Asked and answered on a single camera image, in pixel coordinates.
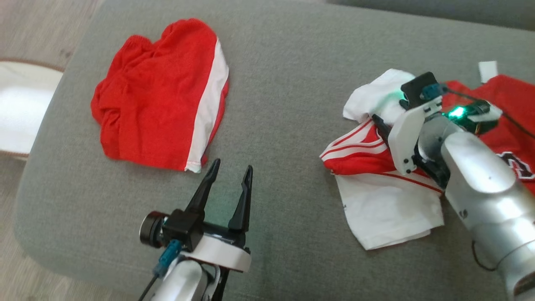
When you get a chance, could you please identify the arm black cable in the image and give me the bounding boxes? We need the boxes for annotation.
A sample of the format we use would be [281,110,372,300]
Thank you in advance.
[137,239,183,301]
[421,83,535,272]

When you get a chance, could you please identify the red white numbered jersey shirt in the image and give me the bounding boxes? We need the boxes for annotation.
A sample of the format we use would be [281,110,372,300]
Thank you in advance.
[320,61,535,250]

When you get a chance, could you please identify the large grey sofa seat cushion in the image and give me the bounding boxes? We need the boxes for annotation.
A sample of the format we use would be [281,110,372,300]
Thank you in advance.
[13,0,535,301]

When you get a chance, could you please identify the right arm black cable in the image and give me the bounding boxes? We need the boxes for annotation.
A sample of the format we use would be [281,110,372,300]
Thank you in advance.
[421,83,535,272]

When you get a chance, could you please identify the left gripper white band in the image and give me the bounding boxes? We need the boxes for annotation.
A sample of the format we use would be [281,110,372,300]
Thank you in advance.
[183,158,254,273]

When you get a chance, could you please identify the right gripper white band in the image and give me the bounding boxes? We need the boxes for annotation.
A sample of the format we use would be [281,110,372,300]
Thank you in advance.
[372,95,451,190]

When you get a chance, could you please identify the white basket with brown rim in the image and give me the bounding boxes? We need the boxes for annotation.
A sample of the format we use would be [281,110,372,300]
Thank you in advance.
[0,59,64,160]

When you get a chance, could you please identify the red shorts with white stripe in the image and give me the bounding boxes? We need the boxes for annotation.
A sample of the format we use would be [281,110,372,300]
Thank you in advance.
[91,18,230,173]

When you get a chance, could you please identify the medium grey sofa seat cushion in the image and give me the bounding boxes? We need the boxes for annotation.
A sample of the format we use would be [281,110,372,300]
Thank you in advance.
[326,0,535,31]

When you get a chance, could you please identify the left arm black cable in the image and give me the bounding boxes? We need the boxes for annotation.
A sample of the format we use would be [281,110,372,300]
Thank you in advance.
[137,239,183,301]

